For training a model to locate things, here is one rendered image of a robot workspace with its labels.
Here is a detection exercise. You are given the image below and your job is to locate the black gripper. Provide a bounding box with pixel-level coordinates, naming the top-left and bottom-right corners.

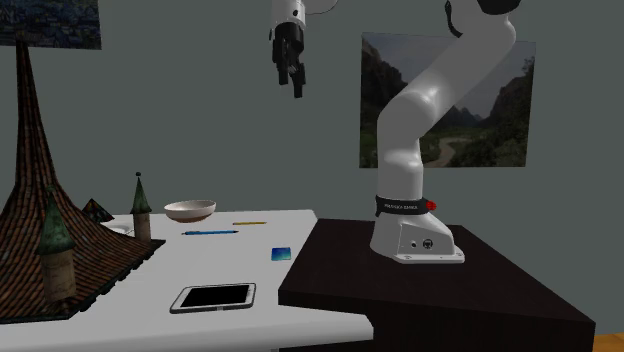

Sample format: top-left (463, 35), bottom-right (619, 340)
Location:
top-left (268, 21), bottom-right (307, 99)

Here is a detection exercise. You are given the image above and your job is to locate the brown tiled castle roof model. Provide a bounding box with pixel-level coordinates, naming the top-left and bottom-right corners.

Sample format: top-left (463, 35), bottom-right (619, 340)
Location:
top-left (0, 38), bottom-right (167, 325)

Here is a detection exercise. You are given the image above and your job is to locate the dark robot stand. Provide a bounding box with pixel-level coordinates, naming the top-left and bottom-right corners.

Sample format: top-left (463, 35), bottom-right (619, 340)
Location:
top-left (277, 217), bottom-right (597, 352)

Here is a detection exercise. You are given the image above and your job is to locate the blue pen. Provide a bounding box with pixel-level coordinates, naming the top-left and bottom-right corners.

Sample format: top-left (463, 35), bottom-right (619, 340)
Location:
top-left (181, 229), bottom-right (240, 237)

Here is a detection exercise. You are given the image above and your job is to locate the white bowl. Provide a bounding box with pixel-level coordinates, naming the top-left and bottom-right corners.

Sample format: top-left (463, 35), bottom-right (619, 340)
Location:
top-left (163, 199), bottom-right (217, 224)

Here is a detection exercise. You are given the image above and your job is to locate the dark blue wall picture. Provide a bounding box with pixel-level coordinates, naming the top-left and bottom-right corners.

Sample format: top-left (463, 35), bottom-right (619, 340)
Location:
top-left (0, 0), bottom-right (103, 51)

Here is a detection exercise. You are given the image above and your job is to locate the mountain valley wall picture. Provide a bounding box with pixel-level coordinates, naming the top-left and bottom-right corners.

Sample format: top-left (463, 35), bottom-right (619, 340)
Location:
top-left (359, 32), bottom-right (537, 169)

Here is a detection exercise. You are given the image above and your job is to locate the white tablet with black screen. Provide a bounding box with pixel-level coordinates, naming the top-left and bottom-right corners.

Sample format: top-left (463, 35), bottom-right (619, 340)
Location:
top-left (168, 282), bottom-right (258, 315)

